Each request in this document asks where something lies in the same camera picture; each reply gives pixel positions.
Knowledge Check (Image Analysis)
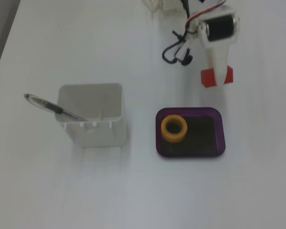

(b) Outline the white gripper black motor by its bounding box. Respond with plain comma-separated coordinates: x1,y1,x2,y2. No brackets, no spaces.
191,8,241,86

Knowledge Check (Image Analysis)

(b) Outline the red rectangular cube block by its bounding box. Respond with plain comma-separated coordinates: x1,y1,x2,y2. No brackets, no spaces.
200,66,235,88

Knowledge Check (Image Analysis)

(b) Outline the purple metal tray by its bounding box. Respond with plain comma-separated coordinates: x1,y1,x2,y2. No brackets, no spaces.
155,107,226,159

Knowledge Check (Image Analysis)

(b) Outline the yellow masking tape roll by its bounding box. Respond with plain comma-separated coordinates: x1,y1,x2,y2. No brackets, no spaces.
161,114,188,144

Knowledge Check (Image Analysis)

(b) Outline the white square plastic container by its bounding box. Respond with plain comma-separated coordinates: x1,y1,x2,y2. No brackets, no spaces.
55,83,129,148

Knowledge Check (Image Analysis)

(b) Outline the black ballpoint pen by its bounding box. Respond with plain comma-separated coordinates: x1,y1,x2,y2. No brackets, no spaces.
23,93,89,122

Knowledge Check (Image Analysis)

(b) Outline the red white black servo cable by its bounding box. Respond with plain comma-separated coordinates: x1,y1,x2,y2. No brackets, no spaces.
185,0,227,31

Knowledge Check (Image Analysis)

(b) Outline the black looped cable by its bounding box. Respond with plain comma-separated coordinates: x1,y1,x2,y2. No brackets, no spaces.
162,0,194,67

